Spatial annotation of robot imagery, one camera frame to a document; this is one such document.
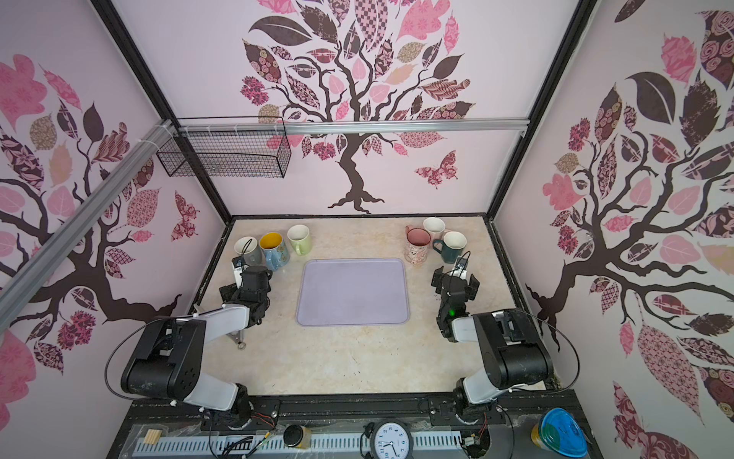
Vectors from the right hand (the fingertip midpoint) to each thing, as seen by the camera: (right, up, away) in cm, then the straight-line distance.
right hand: (458, 269), depth 91 cm
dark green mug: (-1, +8, +6) cm, 10 cm away
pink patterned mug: (-5, +14, +13) cm, 20 cm away
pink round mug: (-13, +8, +6) cm, 16 cm away
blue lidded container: (+14, -34, -28) cm, 47 cm away
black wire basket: (-77, +42, +3) cm, 87 cm away
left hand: (-71, -6, 0) cm, 71 cm away
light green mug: (-55, +10, +9) cm, 56 cm away
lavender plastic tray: (-35, -9, +7) cm, 37 cm away
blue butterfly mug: (-63, +6, +6) cm, 64 cm away
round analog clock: (-24, -40, -23) cm, 52 cm away
